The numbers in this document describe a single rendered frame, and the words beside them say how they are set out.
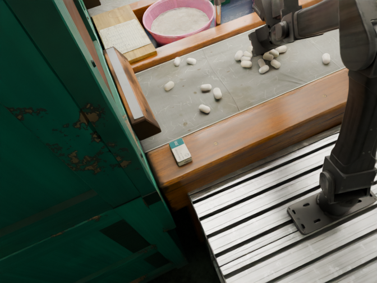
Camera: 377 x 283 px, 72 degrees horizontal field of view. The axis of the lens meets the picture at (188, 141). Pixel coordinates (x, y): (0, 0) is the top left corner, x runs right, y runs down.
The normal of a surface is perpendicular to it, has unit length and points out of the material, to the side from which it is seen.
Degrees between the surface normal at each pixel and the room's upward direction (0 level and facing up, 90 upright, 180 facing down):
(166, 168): 0
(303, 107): 0
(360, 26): 90
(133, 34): 0
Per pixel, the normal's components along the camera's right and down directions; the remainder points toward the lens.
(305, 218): -0.11, -0.55
